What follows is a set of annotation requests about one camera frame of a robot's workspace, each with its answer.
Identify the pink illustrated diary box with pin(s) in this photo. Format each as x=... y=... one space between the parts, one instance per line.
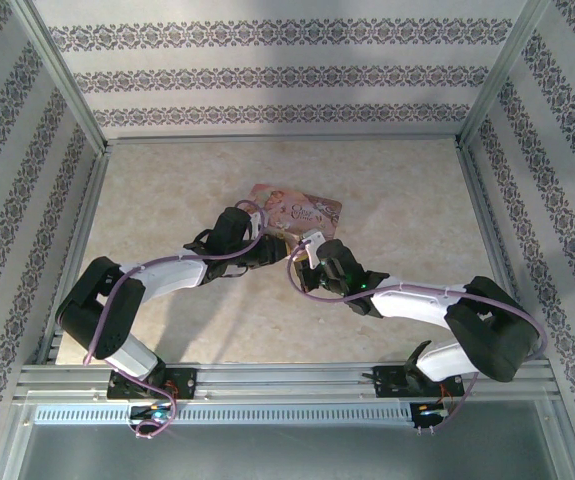
x=307 y=210

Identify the long aluminium mounting rail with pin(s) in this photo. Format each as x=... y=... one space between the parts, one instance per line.
x=287 y=381

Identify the aluminium side rail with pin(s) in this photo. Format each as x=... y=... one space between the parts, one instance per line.
x=79 y=235
x=497 y=225

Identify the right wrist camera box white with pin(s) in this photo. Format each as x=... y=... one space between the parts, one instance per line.
x=313 y=245

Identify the grey metal sheet panel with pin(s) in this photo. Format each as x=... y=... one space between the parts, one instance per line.
x=287 y=452

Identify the aluminium frame post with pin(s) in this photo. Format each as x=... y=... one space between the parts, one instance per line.
x=57 y=75
x=504 y=75

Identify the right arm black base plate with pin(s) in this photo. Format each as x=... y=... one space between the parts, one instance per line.
x=392 y=382

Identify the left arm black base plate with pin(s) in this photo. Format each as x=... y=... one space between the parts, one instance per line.
x=187 y=384

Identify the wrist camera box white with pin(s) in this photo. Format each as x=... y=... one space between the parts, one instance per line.
x=313 y=245
x=258 y=224

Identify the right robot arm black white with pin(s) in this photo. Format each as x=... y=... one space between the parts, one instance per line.
x=487 y=335

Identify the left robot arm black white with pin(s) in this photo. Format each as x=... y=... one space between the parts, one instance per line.
x=112 y=310

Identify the short aluminium table edge rail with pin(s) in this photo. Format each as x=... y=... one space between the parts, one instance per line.
x=277 y=140

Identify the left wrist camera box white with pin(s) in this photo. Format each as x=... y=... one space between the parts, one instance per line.
x=258 y=224

